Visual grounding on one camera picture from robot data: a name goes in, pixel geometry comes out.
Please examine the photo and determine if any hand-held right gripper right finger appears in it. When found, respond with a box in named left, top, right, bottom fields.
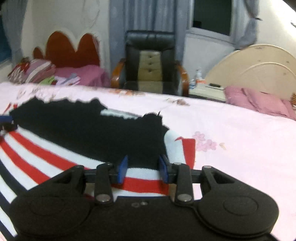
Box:
left=158, top=154, right=232, bottom=206

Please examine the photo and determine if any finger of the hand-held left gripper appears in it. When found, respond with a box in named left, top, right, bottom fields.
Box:
left=0, top=116, right=18, bottom=132

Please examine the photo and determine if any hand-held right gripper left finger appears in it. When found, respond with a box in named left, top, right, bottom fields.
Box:
left=54, top=155, right=129, bottom=206

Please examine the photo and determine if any striped knit sweater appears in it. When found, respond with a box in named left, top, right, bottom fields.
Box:
left=0, top=97, right=196, bottom=241

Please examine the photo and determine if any pile of folded clothes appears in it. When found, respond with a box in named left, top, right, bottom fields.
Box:
left=38, top=74, right=81, bottom=86

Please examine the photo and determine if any red patterned cloth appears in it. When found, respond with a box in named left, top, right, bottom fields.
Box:
left=8, top=58, right=30, bottom=83

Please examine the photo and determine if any pink striped pillow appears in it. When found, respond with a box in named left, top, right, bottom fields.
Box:
left=24, top=59, right=56, bottom=83

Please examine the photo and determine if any pink floral bed sheet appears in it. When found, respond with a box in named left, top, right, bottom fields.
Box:
left=0, top=81, right=296, bottom=241

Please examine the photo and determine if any cream nightstand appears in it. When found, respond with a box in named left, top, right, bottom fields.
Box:
left=188, top=82, right=227, bottom=103

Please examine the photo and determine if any red heart-shaped headboard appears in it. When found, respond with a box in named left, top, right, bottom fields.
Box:
left=32, top=29, right=102, bottom=68

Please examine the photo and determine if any pink blanket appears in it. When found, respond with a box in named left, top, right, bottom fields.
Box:
left=224, top=86, right=296, bottom=121
left=54, top=64, right=111, bottom=88

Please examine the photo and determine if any clear plastic bottle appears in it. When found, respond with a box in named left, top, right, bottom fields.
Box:
left=191, top=68, right=203, bottom=88

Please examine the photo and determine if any black leather office chair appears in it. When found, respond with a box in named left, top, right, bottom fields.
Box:
left=110, top=30, right=190, bottom=97

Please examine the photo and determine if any cream arched headboard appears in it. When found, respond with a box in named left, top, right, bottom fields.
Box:
left=205, top=44, right=296, bottom=100

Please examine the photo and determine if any grey-blue tied curtain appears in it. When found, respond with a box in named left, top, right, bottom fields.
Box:
left=233, top=0, right=263, bottom=50

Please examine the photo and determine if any dark window with white frame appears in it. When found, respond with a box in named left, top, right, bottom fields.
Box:
left=0, top=14, right=12, bottom=67
left=186, top=0, right=238, bottom=43

